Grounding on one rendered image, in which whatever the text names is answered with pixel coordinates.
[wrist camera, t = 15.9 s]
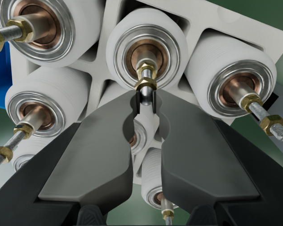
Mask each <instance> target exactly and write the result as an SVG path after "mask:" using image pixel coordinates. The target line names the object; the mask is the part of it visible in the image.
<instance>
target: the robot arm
mask: <svg viewBox="0 0 283 226"><path fill-rule="evenodd" d="M153 108H154V113H155V114H156V115H157V116H158V117H159V134H160V136H161V137H162V138H163V139H164V140H165V141H164V142H163V143H162V146H161V181H162V192H163V195H164V197H165V198H166V199H167V200H169V201H170V202H172V203H174V204H175V205H177V206H178V207H180V208H181V209H183V210H185V211H186V212H188V213H189V214H190V217H189V219H188V221H187V223H186V225H107V224H106V220H107V215H108V212H109V211H111V210H112V209H114V208H116V207H117V206H119V205H120V204H122V203H123V202H125V201H127V200H128V199H129V198H130V196H131V194H132V191H133V162H132V153H131V145H130V143H129V141H130V139H131V138H132V137H133V136H134V134H135V132H134V121H133V120H134V118H135V117H136V116H137V114H140V91H136V90H129V91H128V92H126V93H124V94H122V95H120V96H118V97H117V98H115V99H113V100H111V101H109V102H108V103H106V104H104V105H102V106H101V107H99V108H97V109H96V110H95V111H93V112H92V113H91V114H89V115H88V116H87V117H86V118H85V119H84V120H83V121H82V122H74V123H73V124H71V125H70V126H69V127H68V128H66V129H65V130H64V131H63V132H62V133H61V134H60V135H59V136H57V137H56V138H55V139H54V140H52V141H51V142H50V143H49V144H48V145H46V146H45V147H44V148H43V149H42V150H40V151H39V152H38V153H37V154H36V155H34V156H33V157H32V158H31V159H30V160H29V161H28V162H27V163H25V164H24V165H23V166H22V167H21V168H20V169H19V170H18V171H17V172H16V173H15V174H14V175H12V176H11V178H10V179H9V180H8V181H7V182H6V183H5V184H4V185H3V186H2V187H1V188H0V226H283V167H282V166H281V165H280V164H279V163H277V162H276V161H275V160H274V159H272V158H271V157H270V156H268V155H267V154H266V153H264V152H263V151H262V150H260V149H259V148H258V147H257V146H255V145H254V144H253V143H251V142H250V141H249V140H248V139H246V138H245V137H243V136H242V135H241V134H240V133H239V132H237V131H236V130H235V129H233V128H232V127H231V126H229V125H228V124H227V123H225V122H224V121H223V120H221V119H213V118H212V117H210V116H209V115H208V114H207V113H205V112H204V111H203V110H201V109H200V108H198V107H197V106H195V105H193V104H192V103H190V102H188V101H186V100H184V99H182V98H180V97H177V96H175V95H173V94H171V93H169V92H167V91H165V90H163V89H157V90H153Z"/></svg>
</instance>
